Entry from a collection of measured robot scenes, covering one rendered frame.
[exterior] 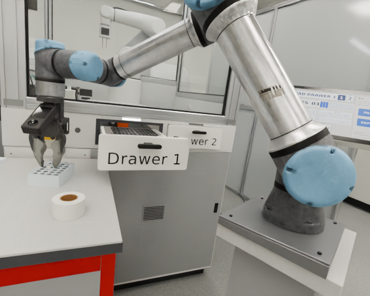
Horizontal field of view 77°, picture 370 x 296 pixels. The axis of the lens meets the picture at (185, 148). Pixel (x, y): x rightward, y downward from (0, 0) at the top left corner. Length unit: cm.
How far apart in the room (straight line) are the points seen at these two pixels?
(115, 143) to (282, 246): 51
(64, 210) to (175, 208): 76
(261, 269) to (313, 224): 17
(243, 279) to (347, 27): 199
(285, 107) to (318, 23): 201
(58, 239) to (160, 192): 71
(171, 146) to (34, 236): 43
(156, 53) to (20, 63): 54
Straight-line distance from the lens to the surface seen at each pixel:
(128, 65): 74
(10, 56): 106
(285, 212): 63
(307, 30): 249
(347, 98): 142
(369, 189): 347
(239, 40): 49
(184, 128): 111
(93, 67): 68
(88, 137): 105
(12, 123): 108
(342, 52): 226
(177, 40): 69
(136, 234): 128
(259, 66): 48
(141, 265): 140
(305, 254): 56
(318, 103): 138
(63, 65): 71
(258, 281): 70
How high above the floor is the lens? 107
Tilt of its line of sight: 13 degrees down
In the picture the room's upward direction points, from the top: 7 degrees clockwise
